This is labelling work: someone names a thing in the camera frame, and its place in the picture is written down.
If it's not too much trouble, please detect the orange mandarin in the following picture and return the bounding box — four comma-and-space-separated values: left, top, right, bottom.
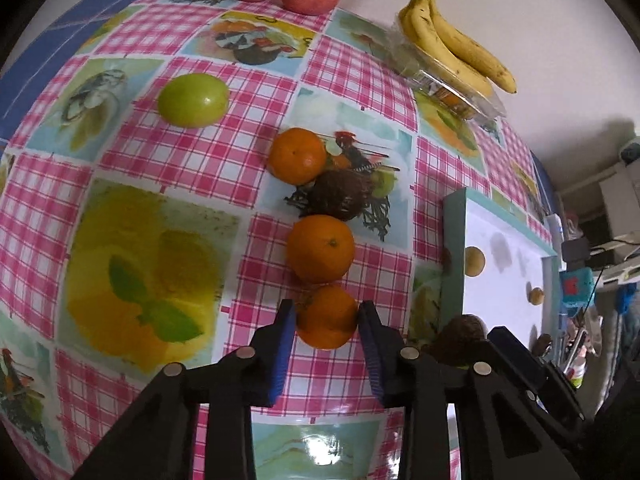
286, 214, 356, 284
296, 283, 358, 350
267, 128, 326, 185

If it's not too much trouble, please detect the long dark brown avocado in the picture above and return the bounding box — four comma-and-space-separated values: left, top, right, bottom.
426, 314, 487, 367

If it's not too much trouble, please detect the small tan round fruit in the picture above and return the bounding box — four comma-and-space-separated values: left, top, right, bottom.
528, 287, 544, 306

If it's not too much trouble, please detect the tan round longan fruit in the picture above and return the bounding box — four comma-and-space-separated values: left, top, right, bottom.
464, 246, 486, 278

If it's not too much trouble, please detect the wrinkled dark brown fruit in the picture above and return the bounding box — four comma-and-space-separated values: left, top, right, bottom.
532, 334, 553, 359

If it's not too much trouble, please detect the white tray teal rim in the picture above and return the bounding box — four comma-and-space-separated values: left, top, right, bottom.
438, 188, 561, 348

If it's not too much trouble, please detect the teal toy box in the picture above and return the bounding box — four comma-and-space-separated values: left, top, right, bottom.
560, 266, 596, 318

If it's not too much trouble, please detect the dark round passion fruit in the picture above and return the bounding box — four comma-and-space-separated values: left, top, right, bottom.
308, 169, 372, 221

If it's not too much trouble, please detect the pink checkered fruit tablecloth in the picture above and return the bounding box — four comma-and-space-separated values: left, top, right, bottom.
1, 0, 550, 479

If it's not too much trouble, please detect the white wooden shelf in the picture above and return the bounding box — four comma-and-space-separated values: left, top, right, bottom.
556, 136, 640, 291

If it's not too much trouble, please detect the far green apple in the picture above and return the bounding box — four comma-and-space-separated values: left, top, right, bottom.
157, 73, 230, 128

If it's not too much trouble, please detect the clear plastic fruit container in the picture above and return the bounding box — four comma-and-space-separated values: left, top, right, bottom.
386, 18, 506, 122

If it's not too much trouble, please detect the yellow banana bunch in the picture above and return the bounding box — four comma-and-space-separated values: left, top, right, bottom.
398, 0, 518, 98

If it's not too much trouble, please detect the blue checkered cloth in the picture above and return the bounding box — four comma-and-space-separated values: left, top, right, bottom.
1, 0, 136, 145

